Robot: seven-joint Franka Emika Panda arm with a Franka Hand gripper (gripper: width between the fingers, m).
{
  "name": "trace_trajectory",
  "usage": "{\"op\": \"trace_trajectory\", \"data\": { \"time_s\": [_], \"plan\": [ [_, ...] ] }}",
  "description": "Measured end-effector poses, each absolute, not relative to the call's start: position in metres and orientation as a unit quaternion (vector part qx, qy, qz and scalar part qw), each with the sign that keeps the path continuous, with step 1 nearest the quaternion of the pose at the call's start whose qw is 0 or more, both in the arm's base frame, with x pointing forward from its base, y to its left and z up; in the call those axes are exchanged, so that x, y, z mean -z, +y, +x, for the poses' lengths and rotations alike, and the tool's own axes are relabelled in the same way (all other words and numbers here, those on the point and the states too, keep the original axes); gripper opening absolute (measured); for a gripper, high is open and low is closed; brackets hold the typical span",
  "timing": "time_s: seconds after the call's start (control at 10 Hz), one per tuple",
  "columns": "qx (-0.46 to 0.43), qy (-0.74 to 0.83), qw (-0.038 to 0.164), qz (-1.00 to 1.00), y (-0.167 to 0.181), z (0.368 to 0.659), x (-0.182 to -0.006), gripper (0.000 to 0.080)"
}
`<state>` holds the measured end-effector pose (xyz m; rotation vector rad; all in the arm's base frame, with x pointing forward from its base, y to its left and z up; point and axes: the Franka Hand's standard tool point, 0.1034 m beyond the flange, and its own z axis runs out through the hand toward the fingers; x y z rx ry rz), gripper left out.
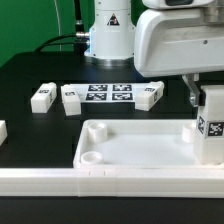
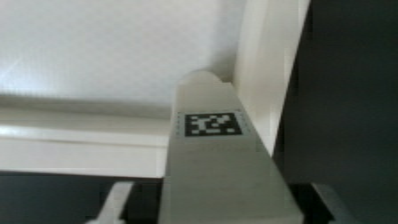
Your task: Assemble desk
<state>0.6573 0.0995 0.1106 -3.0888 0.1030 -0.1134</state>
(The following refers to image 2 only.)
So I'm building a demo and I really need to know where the white desk leg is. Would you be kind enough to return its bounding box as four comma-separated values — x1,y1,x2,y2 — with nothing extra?
158,71,303,224

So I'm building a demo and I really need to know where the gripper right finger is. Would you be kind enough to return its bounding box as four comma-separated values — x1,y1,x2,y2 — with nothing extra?
289,182,357,224

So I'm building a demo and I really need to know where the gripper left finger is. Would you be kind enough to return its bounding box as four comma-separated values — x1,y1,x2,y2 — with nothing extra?
85,180,163,224

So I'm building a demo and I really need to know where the white desk top tray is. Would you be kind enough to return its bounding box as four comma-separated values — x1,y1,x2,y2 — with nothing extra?
0,0,310,178

